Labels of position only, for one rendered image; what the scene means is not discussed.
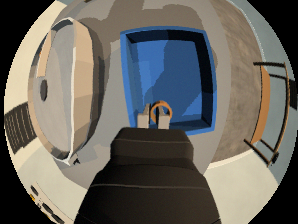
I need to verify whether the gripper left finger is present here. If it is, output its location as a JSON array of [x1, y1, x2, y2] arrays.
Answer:
[[137, 104, 151, 128]]

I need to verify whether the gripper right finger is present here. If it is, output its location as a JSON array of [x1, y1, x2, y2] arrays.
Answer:
[[156, 106, 170, 129]]

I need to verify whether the blue plastic crate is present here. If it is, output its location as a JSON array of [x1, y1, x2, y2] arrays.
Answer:
[[120, 26, 217, 136]]

